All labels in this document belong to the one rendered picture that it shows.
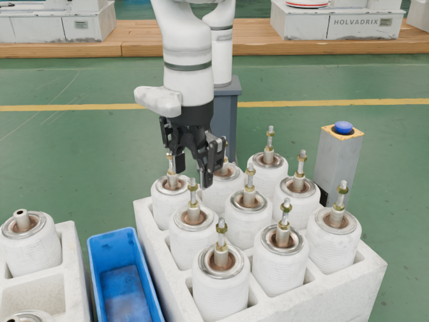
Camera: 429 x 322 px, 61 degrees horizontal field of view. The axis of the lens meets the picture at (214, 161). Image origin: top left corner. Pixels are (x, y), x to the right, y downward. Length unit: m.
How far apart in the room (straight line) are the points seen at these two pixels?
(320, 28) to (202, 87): 2.28
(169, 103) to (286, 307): 0.39
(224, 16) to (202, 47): 0.60
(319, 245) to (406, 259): 0.41
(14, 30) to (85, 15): 0.50
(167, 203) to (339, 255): 0.34
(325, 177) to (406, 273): 0.31
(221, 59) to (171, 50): 0.62
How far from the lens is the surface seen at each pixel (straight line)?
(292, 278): 0.67
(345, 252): 0.72
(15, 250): 0.75
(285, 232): 0.64
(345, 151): 0.90
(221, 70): 1.15
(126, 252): 0.94
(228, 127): 1.20
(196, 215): 0.68
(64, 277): 0.74
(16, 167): 1.49
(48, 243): 0.75
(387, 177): 1.38
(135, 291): 0.92
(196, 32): 0.51
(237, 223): 0.72
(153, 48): 2.61
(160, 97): 0.52
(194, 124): 0.55
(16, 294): 0.79
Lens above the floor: 0.70
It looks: 32 degrees down
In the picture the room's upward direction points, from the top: straight up
